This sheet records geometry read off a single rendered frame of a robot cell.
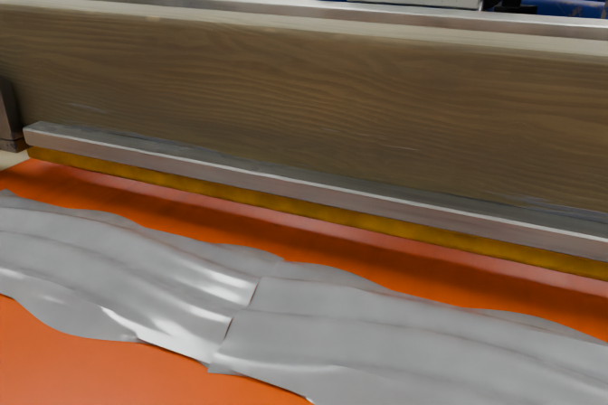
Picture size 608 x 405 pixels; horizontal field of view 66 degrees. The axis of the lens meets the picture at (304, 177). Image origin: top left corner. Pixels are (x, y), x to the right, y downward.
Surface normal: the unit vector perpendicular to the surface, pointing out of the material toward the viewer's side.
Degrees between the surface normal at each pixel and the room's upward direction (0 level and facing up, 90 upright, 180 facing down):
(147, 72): 90
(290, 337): 33
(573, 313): 0
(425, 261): 0
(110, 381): 0
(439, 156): 90
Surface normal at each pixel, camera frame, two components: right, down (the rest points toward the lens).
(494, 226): -0.35, 0.40
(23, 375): 0.03, -0.90
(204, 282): -0.22, -0.56
